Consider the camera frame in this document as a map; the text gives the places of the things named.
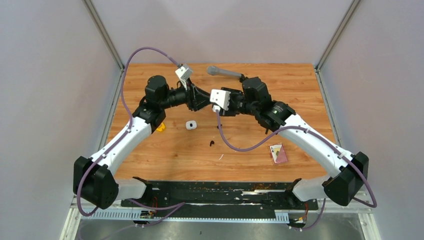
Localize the white earbud charging case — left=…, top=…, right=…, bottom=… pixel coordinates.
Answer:
left=185, top=120, right=198, bottom=131

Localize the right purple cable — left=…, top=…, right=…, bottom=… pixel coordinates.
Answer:
left=215, top=110, right=378, bottom=232

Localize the yellow triangular plastic part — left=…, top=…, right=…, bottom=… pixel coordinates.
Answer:
left=156, top=122, right=166, bottom=133

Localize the playing card box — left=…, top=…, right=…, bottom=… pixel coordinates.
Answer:
left=268, top=143, right=289, bottom=165

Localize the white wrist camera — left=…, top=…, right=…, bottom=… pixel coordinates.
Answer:
left=175, top=63, right=193, bottom=91
left=209, top=89, right=231, bottom=112

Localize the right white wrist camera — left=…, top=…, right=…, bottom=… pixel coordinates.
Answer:
left=209, top=89, right=231, bottom=112

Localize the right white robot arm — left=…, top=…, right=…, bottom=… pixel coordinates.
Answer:
left=210, top=77, right=370, bottom=209

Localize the slotted cable duct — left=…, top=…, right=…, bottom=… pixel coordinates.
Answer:
left=81, top=210, right=290, bottom=224

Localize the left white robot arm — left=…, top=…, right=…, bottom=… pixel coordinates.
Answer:
left=73, top=75, right=210, bottom=210

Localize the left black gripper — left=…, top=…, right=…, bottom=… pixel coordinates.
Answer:
left=160, top=78, right=211, bottom=112

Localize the grey microphone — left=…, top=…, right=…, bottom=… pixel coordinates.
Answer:
left=207, top=65, right=245, bottom=81

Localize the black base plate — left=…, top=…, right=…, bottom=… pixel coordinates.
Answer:
left=141, top=181, right=319, bottom=218

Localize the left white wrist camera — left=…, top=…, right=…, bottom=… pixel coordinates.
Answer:
left=175, top=63, right=193, bottom=91

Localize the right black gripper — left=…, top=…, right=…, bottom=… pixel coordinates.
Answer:
left=217, top=90, right=258, bottom=117

